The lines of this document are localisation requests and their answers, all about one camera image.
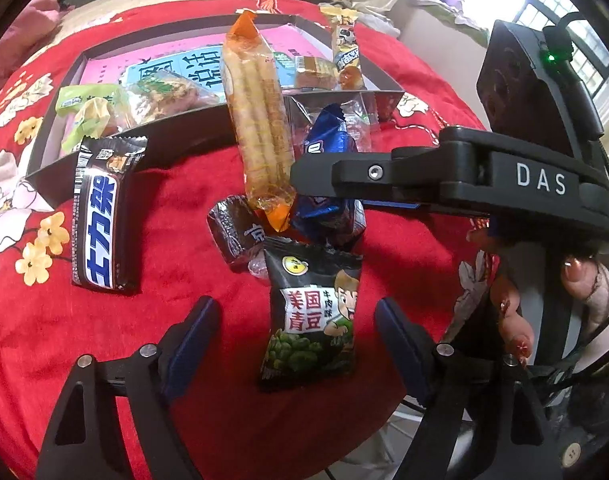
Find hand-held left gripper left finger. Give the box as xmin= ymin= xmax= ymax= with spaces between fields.
xmin=34 ymin=296 xmax=222 ymax=480

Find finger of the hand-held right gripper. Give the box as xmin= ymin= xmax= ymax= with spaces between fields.
xmin=289 ymin=127 xmax=490 ymax=216

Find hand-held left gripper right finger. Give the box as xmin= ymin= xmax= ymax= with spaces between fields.
xmin=375 ymin=297 xmax=568 ymax=480

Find clear candy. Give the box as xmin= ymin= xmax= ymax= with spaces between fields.
xmin=342 ymin=97 xmax=378 ymax=153

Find blue cookie packet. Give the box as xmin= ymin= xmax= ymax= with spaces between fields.
xmin=289 ymin=102 xmax=368 ymax=248

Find black green pea packet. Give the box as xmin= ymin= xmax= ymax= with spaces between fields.
xmin=258 ymin=237 xmax=364 ymax=392

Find small dark brown candy packet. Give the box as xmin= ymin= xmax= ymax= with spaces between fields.
xmin=207 ymin=195 xmax=270 ymax=273

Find small clear cake packet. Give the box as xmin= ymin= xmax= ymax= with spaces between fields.
xmin=292 ymin=55 xmax=338 ymax=92

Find gold milk candy packet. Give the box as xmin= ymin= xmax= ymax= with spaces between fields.
xmin=319 ymin=4 xmax=365 ymax=91

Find long orange wafer roll packet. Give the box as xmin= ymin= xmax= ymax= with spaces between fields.
xmin=222 ymin=10 xmax=298 ymax=233

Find dark brown chocolate bar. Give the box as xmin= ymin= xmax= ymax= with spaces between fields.
xmin=70 ymin=135 xmax=149 ymax=295

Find dark cardboard box tray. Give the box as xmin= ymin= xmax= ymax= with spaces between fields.
xmin=24 ymin=12 xmax=405 ymax=206

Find clear pastry packet green label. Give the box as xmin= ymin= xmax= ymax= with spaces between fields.
xmin=127 ymin=71 xmax=220 ymax=123

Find yellow candy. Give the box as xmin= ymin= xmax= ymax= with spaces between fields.
xmin=72 ymin=100 xmax=119 ymax=137

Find light green snack packet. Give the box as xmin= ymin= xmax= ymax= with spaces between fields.
xmin=54 ymin=84 xmax=130 ymax=158

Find person's right hand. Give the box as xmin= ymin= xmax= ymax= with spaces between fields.
xmin=492 ymin=257 xmax=609 ymax=361

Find red floral blanket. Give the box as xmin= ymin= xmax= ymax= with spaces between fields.
xmin=0 ymin=0 xmax=500 ymax=480

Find clothes on window sill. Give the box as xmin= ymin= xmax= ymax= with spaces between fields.
xmin=409 ymin=0 xmax=490 ymax=46

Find pink and blue book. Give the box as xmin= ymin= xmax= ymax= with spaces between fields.
xmin=79 ymin=35 xmax=335 ymax=106

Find pink quilt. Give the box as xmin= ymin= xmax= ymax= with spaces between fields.
xmin=0 ymin=0 xmax=75 ymax=96

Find black cable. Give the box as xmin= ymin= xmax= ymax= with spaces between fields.
xmin=527 ymin=305 xmax=609 ymax=376

